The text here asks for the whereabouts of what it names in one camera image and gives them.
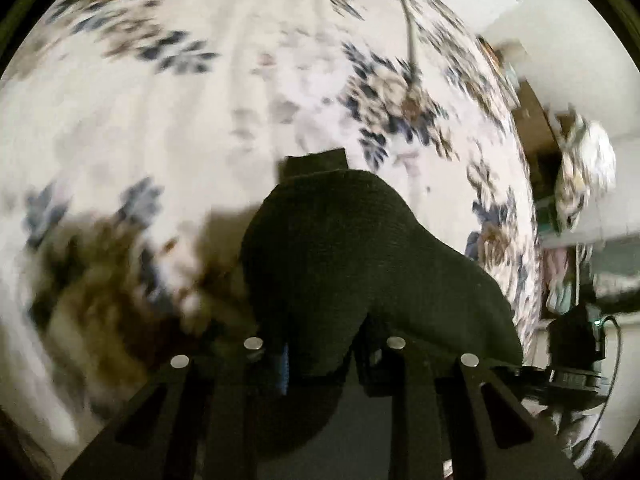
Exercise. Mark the large cardboard box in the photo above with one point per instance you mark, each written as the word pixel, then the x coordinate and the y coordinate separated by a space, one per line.
pixel 535 125

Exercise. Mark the dark striped sweater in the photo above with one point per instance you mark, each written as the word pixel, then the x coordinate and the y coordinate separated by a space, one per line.
pixel 340 260

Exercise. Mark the pile of white clothes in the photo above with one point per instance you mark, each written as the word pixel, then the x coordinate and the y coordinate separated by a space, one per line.
pixel 585 170

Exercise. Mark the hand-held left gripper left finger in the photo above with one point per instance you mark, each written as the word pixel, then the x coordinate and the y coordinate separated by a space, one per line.
pixel 282 365

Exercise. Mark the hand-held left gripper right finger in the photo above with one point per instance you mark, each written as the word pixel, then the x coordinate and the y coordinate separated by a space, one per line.
pixel 372 367

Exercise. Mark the white wardrobe with clothes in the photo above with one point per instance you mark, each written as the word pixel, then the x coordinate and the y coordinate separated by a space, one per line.
pixel 565 280

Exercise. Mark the floral bed quilt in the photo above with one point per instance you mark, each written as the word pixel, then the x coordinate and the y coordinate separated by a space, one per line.
pixel 150 110

